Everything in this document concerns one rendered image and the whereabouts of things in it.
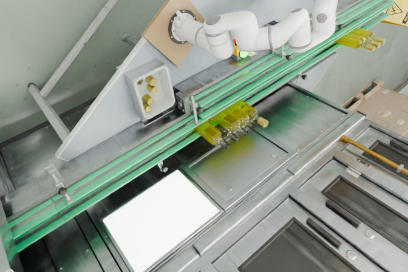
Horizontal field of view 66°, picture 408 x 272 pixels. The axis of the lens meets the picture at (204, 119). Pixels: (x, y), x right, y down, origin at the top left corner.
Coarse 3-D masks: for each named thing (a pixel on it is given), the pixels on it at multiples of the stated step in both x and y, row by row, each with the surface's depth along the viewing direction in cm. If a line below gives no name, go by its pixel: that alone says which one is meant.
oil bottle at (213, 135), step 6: (198, 126) 152; (204, 126) 151; (210, 126) 150; (198, 132) 155; (204, 132) 149; (210, 132) 147; (216, 132) 147; (210, 138) 147; (216, 138) 144; (222, 138) 146; (216, 144) 146
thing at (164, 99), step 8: (152, 72) 135; (160, 72) 144; (168, 72) 140; (136, 80) 132; (144, 80) 143; (160, 80) 148; (168, 80) 143; (136, 88) 133; (144, 88) 145; (160, 88) 151; (168, 88) 147; (152, 96) 150; (160, 96) 153; (168, 96) 151; (152, 104) 151; (160, 104) 151; (168, 104) 151; (144, 112) 142; (152, 112) 147; (160, 112) 148
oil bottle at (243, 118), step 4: (228, 108) 159; (232, 108) 159; (236, 108) 158; (228, 112) 157; (232, 112) 156; (236, 112) 156; (240, 112) 155; (244, 112) 155; (236, 116) 154; (240, 116) 153; (244, 116) 153; (248, 116) 153; (240, 120) 152; (244, 120) 152; (248, 120) 153; (244, 124) 152
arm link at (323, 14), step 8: (320, 0) 118; (328, 0) 117; (336, 0) 120; (320, 8) 116; (328, 8) 115; (312, 16) 120; (320, 16) 117; (328, 16) 116; (312, 24) 123; (320, 24) 119; (328, 24) 118; (312, 32) 124; (320, 32) 121; (328, 32) 121; (312, 40) 122; (320, 40) 122; (296, 48) 121; (304, 48) 120
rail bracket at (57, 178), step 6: (48, 168) 122; (54, 168) 124; (48, 174) 124; (54, 174) 114; (60, 174) 127; (54, 180) 115; (60, 180) 117; (60, 186) 115; (60, 192) 113; (66, 192) 115; (66, 198) 122
